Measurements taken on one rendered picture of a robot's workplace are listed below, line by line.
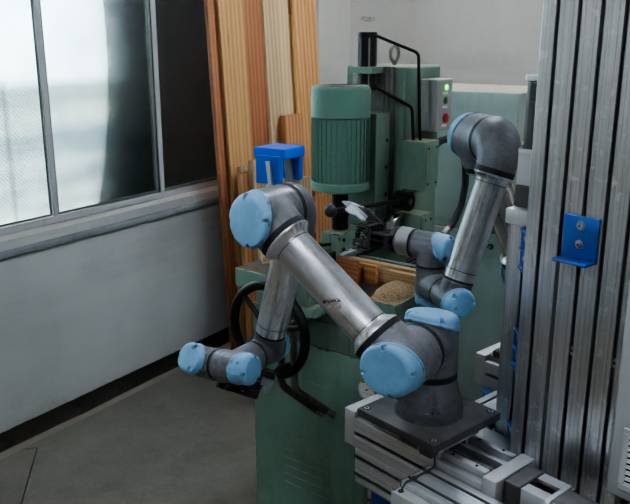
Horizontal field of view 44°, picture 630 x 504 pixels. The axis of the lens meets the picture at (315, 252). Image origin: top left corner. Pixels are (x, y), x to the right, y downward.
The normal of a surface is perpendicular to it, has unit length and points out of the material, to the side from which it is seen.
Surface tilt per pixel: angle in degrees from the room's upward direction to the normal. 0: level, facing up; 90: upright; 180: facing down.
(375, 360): 95
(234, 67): 87
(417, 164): 90
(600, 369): 90
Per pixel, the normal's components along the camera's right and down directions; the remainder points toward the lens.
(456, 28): -0.55, 0.22
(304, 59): 0.84, 0.08
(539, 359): -0.75, 0.18
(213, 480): 0.00, -0.96
